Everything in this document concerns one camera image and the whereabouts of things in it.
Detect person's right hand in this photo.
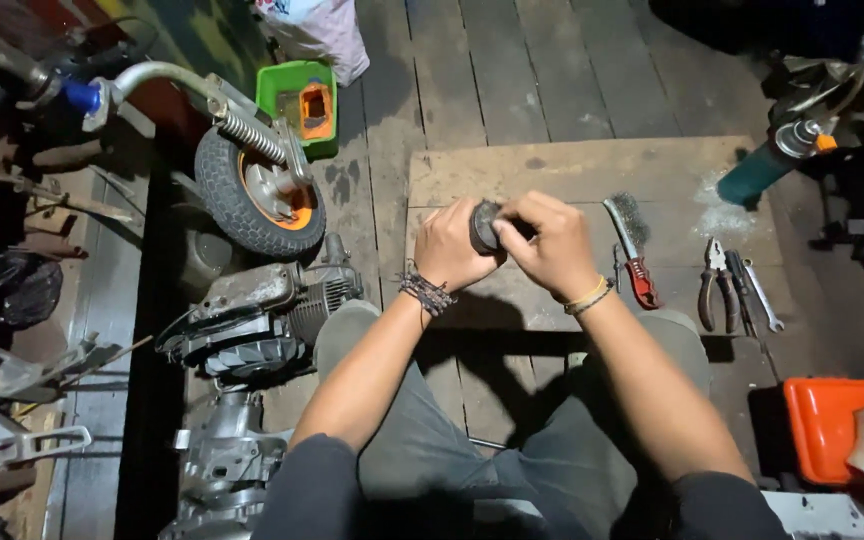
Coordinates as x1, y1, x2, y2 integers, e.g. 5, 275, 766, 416
491, 190, 603, 304

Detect person's left hand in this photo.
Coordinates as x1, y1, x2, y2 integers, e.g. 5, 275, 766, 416
414, 197, 508, 293

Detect dark round piston part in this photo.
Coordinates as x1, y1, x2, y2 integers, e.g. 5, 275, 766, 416
468, 199, 504, 255

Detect yellow wrist bands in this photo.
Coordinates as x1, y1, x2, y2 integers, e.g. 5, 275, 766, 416
562, 275, 618, 317

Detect plywood work board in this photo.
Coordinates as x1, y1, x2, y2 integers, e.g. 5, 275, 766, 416
405, 135, 808, 337

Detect dark screwdriver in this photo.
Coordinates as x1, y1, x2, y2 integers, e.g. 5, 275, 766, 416
725, 249, 759, 340

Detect orange plastic part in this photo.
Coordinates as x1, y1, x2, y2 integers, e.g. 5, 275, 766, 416
298, 81, 335, 142

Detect small engine with cooling fins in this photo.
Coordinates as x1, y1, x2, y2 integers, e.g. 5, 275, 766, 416
155, 232, 366, 381

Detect person's grey trousers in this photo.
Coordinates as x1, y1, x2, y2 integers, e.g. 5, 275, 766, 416
313, 299, 712, 540

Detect teal spray can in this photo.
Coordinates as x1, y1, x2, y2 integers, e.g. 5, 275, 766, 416
716, 117, 840, 209

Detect small wheel with orange rim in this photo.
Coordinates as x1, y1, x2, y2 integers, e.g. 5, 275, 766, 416
193, 124, 327, 261

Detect silver open-end wrench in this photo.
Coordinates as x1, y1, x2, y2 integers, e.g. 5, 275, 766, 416
743, 259, 786, 334

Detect green plastic tray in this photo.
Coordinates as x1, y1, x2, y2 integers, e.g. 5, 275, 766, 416
255, 59, 340, 161

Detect white plastic bag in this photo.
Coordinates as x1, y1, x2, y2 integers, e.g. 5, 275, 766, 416
253, 0, 372, 88

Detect scooter front fork with spring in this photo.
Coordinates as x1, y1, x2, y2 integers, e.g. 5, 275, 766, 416
84, 60, 316, 189

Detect silver engine casing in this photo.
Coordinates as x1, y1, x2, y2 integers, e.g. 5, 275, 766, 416
157, 382, 295, 540

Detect orange plastic tray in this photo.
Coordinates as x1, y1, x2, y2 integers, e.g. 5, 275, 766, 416
783, 377, 864, 487

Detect dark motorcycle body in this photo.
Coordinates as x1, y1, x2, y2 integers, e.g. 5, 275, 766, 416
649, 0, 864, 339

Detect black plastic bag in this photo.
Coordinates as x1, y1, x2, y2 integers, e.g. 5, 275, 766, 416
0, 249, 65, 330

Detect grey metal scrap parts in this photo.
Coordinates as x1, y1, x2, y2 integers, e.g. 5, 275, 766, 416
0, 332, 156, 406

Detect braided dark wrist bracelet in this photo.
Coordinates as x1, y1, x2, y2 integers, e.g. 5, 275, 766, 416
396, 260, 458, 318

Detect wire brush with red handle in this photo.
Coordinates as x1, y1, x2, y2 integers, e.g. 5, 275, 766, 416
602, 192, 664, 312

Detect pliers with brown handles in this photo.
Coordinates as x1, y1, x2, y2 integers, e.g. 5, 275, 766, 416
697, 237, 742, 336

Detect silver metal bracket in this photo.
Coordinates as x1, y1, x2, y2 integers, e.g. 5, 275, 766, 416
0, 411, 94, 472

